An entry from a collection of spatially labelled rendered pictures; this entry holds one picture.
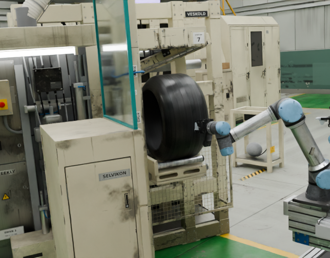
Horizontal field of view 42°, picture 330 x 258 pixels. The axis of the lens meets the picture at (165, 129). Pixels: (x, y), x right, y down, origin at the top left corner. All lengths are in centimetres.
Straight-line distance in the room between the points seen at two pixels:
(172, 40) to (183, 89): 51
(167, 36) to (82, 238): 160
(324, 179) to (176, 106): 94
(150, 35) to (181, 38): 23
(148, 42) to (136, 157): 119
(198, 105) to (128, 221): 94
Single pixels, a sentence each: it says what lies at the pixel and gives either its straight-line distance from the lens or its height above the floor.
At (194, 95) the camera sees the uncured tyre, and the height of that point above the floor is 134.
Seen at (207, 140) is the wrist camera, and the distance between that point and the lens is 252.
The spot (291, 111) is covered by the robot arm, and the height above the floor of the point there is 126.
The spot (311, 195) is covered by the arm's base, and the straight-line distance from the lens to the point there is 262.
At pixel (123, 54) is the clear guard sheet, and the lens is 203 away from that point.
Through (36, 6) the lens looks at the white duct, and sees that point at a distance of 286.
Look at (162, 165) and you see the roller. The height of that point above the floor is 91.
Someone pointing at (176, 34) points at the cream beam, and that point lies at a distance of 308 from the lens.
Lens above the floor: 161
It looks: 10 degrees down
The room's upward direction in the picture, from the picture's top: 4 degrees counter-clockwise
